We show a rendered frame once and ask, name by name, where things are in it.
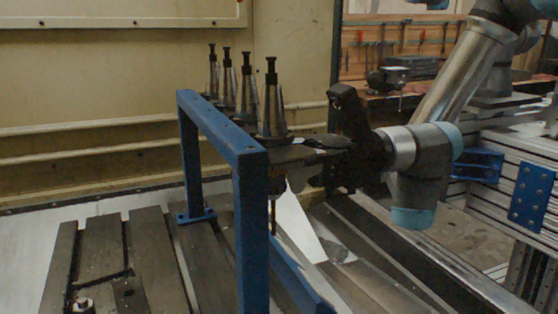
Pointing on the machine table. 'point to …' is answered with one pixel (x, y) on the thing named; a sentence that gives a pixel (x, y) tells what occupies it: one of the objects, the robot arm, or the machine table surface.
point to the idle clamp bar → (131, 296)
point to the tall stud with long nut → (84, 306)
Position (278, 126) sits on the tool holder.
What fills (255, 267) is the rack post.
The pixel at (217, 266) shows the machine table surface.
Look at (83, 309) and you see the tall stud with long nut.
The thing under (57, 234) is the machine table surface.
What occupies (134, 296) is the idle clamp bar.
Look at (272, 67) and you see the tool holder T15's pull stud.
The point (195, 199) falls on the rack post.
